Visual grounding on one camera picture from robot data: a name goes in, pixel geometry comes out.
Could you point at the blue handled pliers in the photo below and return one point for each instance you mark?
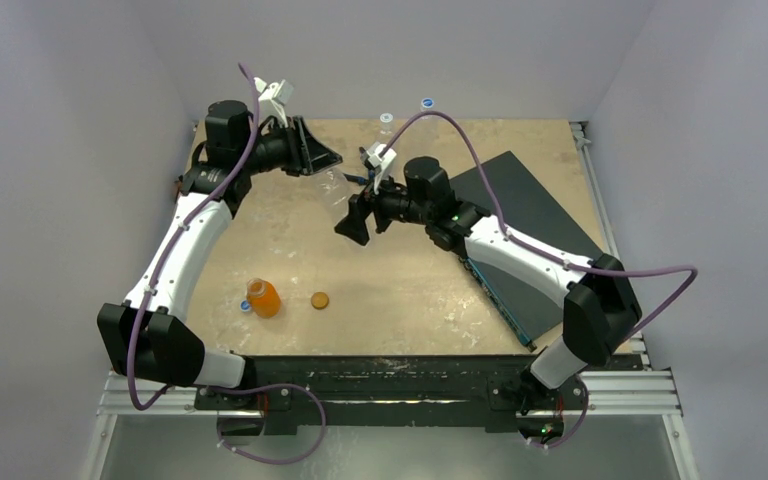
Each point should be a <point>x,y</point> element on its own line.
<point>361,179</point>

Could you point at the orange bottle cap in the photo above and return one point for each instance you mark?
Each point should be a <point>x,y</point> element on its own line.
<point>319,300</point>

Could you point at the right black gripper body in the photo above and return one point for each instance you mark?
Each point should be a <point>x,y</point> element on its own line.
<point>369,208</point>

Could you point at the clear plastic bottle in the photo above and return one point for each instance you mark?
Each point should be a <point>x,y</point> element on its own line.
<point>422,135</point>

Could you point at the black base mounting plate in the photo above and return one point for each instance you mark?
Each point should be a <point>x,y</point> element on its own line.
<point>472,391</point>

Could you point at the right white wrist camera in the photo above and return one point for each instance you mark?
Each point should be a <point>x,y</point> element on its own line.
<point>381,159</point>

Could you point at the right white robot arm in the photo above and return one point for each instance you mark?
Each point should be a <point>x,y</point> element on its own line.
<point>599,306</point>

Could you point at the dark network switch box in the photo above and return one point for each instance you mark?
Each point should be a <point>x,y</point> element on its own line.
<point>521,252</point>

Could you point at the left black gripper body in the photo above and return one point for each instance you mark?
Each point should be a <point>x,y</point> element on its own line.
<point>288,159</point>

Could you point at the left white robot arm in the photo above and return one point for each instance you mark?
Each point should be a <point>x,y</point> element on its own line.
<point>145,335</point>

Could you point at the orange juice bottle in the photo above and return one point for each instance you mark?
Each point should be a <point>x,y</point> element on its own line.
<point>263,298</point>

